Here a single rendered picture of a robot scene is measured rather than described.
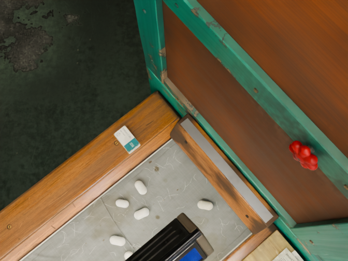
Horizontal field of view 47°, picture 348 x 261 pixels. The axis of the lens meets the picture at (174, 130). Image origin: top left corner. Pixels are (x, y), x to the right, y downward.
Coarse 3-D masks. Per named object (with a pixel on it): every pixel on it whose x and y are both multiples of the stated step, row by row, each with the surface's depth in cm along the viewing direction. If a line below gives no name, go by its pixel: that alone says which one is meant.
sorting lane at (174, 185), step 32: (160, 160) 100; (128, 192) 98; (160, 192) 98; (192, 192) 98; (96, 224) 96; (128, 224) 96; (160, 224) 96; (224, 224) 96; (32, 256) 95; (64, 256) 95; (96, 256) 95; (224, 256) 94
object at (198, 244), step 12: (180, 216) 65; (168, 228) 64; (180, 228) 62; (192, 228) 60; (156, 240) 64; (168, 240) 62; (180, 240) 60; (192, 240) 59; (204, 240) 61; (144, 252) 63; (156, 252) 61; (168, 252) 59; (180, 252) 59; (192, 252) 61; (204, 252) 63
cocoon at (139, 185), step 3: (135, 183) 97; (138, 183) 97; (141, 183) 97; (135, 186) 97; (138, 186) 97; (141, 186) 97; (144, 186) 97; (138, 189) 97; (141, 189) 96; (144, 189) 97; (141, 192) 96; (144, 192) 97
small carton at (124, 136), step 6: (120, 132) 98; (126, 132) 98; (120, 138) 97; (126, 138) 97; (132, 138) 97; (126, 144) 97; (132, 144) 97; (138, 144) 97; (126, 150) 97; (132, 150) 97
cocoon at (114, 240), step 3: (111, 237) 94; (114, 237) 94; (117, 237) 94; (120, 237) 94; (123, 237) 94; (111, 240) 94; (114, 240) 93; (117, 240) 93; (120, 240) 93; (123, 240) 94; (111, 243) 94; (114, 243) 94; (117, 243) 94; (120, 243) 93; (123, 243) 94
